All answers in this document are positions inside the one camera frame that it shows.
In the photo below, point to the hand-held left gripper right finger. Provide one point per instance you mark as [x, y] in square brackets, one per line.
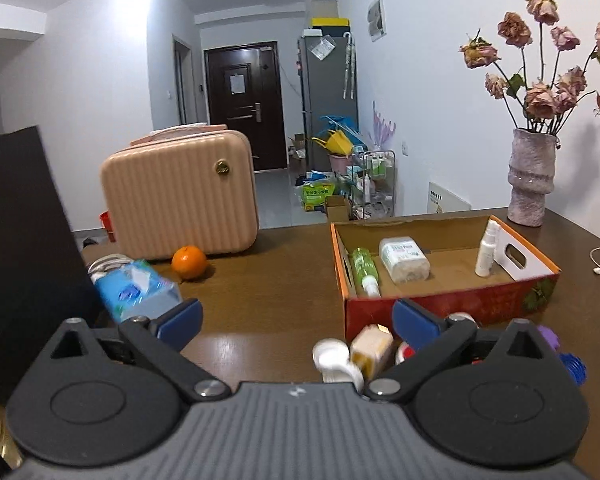
[415, 322]

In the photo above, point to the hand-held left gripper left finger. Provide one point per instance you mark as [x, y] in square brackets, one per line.
[180, 317]

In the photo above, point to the red white container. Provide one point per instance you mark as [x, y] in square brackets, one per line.
[404, 352]

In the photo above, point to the small white cup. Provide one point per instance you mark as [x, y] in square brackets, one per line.
[460, 316]

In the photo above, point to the small yellow white carton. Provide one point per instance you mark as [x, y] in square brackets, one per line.
[372, 345]

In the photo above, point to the orange cardboard box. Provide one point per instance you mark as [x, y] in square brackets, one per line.
[480, 305]

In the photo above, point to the white plastic tool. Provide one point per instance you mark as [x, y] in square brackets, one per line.
[330, 355]

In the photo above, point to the purple ridged lid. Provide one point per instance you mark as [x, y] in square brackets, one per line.
[547, 335]

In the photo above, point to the blue ridged lid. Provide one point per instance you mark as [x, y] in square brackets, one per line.
[572, 367]

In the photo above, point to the orange fruit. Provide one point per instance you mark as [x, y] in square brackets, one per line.
[189, 262]

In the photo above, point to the blue tissue pack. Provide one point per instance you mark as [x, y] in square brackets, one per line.
[130, 292]

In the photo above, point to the white wipes container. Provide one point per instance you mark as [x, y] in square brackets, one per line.
[405, 260]

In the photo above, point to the green plastic bottle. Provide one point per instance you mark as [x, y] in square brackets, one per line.
[365, 267]

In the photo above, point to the white spray bottle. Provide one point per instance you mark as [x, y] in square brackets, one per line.
[486, 255]

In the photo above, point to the red bucket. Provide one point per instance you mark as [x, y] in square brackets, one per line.
[107, 225]

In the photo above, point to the pink ribbed suitcase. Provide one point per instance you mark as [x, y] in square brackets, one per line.
[180, 195]

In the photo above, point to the brown cardboard carton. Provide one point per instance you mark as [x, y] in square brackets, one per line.
[337, 208]

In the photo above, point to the green printed packet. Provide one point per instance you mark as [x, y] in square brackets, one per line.
[317, 197]

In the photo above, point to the black flat panel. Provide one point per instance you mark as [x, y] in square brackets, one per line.
[25, 240]

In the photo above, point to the pink bucket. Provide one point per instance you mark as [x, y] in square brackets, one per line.
[340, 164]

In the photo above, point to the mottled pink vase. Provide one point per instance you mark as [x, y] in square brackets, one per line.
[530, 180]

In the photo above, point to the yellow bag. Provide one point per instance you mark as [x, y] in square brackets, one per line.
[337, 144]

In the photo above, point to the open cardboard carton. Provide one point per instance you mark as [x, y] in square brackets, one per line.
[296, 152]

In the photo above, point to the dark brown entrance door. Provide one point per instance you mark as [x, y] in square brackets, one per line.
[245, 125]

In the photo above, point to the blue folding rack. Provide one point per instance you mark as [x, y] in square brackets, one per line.
[340, 122]

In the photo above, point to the grey refrigerator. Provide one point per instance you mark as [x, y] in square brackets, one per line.
[325, 95]

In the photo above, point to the dried pink roses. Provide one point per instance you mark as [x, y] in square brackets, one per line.
[542, 97]

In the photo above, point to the white folded umbrella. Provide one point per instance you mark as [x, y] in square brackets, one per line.
[349, 65]

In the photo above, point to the clear plastic bag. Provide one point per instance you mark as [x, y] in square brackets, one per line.
[322, 47]

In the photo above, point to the yellow black box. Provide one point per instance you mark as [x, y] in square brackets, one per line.
[330, 23]

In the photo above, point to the white low wall panel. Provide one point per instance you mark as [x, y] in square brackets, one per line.
[447, 200]

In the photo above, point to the purple wall decoration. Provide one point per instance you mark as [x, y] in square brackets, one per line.
[384, 127]

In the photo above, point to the grey interior door frame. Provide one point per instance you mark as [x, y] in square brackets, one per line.
[182, 80]

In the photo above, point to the white wall fuse panel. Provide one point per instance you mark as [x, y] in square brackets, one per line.
[376, 17]

